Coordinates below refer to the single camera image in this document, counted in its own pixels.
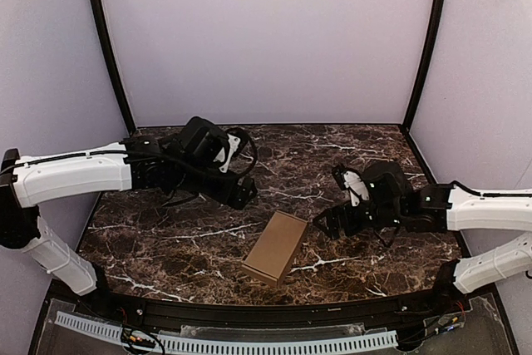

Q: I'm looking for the brown cardboard box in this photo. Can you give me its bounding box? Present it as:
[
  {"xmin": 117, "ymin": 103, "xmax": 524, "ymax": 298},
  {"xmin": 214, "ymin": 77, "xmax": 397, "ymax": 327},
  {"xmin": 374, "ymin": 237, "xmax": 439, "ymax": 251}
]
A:
[{"xmin": 241, "ymin": 211, "xmax": 309, "ymax": 288}]

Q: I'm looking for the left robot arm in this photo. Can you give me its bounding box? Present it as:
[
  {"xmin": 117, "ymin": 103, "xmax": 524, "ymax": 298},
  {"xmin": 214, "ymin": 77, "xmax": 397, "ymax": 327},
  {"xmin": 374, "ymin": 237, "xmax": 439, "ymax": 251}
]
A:
[{"xmin": 1, "ymin": 116, "xmax": 258, "ymax": 297}]

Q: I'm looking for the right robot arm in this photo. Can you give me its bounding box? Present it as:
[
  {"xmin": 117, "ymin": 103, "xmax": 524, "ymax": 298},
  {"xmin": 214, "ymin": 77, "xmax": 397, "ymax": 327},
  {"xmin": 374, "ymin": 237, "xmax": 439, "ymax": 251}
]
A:
[{"xmin": 313, "ymin": 161, "xmax": 531, "ymax": 298}]

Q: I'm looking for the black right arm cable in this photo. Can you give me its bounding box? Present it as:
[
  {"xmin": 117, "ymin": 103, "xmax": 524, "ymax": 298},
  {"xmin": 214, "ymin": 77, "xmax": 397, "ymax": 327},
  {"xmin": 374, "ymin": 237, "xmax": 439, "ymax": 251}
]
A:
[{"xmin": 373, "ymin": 225, "xmax": 402, "ymax": 249}]

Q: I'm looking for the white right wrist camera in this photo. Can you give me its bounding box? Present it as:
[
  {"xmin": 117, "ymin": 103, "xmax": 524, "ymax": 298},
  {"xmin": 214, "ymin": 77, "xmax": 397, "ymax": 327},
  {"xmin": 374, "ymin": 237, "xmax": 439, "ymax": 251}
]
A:
[{"xmin": 332, "ymin": 164, "xmax": 370, "ymax": 207}]

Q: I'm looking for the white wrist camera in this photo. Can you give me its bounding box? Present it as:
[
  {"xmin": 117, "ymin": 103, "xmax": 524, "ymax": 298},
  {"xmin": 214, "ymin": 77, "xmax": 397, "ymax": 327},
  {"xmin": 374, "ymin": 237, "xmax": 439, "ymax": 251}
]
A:
[
  {"xmin": 214, "ymin": 134, "xmax": 241, "ymax": 173},
  {"xmin": 332, "ymin": 164, "xmax": 370, "ymax": 207}
]

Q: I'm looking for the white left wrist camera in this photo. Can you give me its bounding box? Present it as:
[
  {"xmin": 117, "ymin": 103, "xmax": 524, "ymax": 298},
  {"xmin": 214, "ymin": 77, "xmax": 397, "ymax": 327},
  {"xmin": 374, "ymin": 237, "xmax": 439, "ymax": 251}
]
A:
[{"xmin": 214, "ymin": 134, "xmax": 241, "ymax": 173}]

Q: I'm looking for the black front table rail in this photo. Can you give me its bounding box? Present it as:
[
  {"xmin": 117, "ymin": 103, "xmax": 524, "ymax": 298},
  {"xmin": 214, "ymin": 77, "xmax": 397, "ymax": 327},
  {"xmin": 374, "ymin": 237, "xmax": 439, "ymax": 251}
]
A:
[{"xmin": 102, "ymin": 289, "xmax": 470, "ymax": 330}]

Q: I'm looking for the white slotted cable duct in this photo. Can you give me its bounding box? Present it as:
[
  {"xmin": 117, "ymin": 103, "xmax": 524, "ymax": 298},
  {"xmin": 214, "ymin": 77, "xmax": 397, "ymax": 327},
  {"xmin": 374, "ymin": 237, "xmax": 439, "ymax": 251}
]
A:
[{"xmin": 54, "ymin": 311, "xmax": 398, "ymax": 354}]

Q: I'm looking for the black right frame post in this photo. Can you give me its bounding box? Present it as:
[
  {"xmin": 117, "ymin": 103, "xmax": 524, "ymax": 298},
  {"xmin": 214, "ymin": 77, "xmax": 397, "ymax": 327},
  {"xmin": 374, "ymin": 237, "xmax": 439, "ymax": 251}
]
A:
[{"xmin": 402, "ymin": 0, "xmax": 445, "ymax": 131}]

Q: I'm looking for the black frame post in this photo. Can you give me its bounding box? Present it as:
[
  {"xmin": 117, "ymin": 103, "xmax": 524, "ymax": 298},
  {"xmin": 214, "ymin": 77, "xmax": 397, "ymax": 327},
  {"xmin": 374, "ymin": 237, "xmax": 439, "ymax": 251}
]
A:
[
  {"xmin": 402, "ymin": 0, "xmax": 445, "ymax": 131},
  {"xmin": 90, "ymin": 0, "xmax": 136, "ymax": 135}
]

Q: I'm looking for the black left frame post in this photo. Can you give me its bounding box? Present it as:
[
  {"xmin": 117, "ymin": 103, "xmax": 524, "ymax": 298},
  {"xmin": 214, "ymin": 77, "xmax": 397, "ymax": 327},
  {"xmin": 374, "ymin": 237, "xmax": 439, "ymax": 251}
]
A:
[{"xmin": 90, "ymin": 0, "xmax": 136, "ymax": 135}]

